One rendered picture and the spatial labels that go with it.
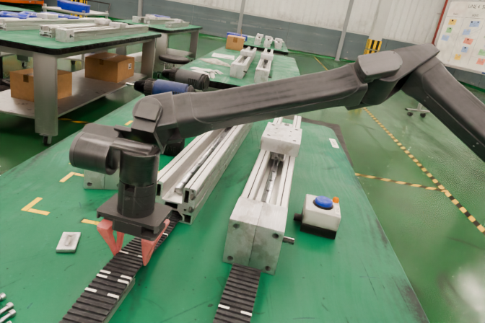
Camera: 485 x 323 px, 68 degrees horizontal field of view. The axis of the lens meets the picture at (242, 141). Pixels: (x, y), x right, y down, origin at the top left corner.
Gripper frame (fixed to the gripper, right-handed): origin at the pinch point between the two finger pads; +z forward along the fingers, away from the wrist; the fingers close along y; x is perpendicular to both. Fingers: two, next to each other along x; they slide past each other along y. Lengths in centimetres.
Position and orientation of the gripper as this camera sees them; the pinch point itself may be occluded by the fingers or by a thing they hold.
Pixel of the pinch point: (131, 255)
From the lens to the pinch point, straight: 66.3
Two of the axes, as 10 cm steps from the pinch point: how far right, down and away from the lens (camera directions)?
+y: -9.7, -2.2, 1.3
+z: -1.7, 9.3, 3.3
